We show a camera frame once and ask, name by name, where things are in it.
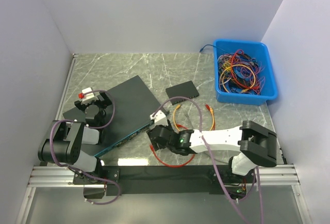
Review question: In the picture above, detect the red ethernet patch cable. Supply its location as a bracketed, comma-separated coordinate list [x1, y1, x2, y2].
[149, 123, 195, 168]

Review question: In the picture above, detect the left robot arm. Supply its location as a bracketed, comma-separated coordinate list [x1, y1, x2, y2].
[38, 88, 116, 184]

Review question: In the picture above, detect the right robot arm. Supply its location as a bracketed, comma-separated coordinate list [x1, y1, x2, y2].
[147, 121, 277, 182]

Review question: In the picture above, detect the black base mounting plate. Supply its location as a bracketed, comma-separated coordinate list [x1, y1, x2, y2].
[73, 165, 255, 195]

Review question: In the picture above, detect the blue plastic bin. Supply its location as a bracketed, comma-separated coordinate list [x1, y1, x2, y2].
[212, 39, 278, 105]

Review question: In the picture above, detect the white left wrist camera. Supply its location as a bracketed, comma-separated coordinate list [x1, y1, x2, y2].
[78, 87, 98, 104]

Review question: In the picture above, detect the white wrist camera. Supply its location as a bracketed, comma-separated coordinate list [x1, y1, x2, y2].
[78, 87, 98, 104]
[150, 110, 168, 126]

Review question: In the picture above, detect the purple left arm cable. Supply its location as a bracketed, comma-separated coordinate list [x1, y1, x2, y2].
[50, 89, 122, 205]

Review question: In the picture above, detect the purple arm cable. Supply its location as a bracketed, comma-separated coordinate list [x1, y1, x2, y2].
[152, 97, 265, 224]
[50, 89, 122, 205]

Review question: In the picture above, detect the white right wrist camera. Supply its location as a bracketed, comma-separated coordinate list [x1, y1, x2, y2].
[150, 110, 168, 126]

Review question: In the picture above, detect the orange ethernet patch cable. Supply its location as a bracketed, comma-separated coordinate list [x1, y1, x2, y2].
[172, 104, 216, 132]

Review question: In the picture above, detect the large black network switch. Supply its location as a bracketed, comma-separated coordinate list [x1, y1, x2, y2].
[63, 76, 160, 157]

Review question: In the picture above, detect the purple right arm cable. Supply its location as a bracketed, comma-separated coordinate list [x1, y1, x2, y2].
[152, 97, 265, 224]

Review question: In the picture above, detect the small black network switch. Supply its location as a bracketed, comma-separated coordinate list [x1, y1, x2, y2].
[166, 81, 200, 98]

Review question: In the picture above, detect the blue cable behind bin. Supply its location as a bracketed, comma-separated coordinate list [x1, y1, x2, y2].
[200, 44, 217, 53]

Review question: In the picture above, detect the tangled coloured wires bundle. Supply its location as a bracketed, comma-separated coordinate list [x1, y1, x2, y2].
[217, 49, 266, 95]

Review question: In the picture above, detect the aluminium frame rail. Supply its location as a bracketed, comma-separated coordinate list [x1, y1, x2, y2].
[27, 165, 300, 188]

